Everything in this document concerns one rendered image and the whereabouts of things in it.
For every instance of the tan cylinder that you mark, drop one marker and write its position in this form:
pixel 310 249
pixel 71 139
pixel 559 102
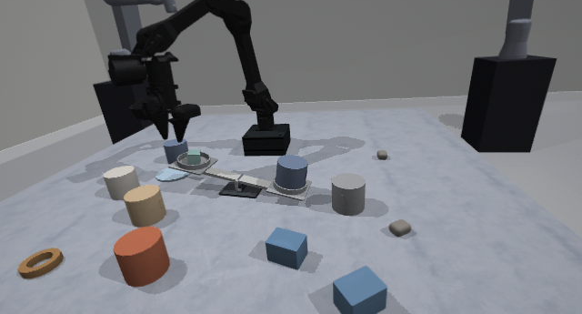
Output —
pixel 145 205

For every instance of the light blue round disc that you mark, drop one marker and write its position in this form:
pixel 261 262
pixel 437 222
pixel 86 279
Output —
pixel 170 175

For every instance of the reddish-brown cylinder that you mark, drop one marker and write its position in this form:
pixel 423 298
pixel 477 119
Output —
pixel 142 256

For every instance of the dark blue cylinder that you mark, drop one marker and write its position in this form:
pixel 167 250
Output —
pixel 291 172
pixel 174 149

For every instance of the blue cube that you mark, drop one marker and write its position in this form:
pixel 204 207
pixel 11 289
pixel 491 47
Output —
pixel 286 247
pixel 359 292

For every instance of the brown flat ring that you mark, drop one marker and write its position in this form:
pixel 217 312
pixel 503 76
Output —
pixel 26 269

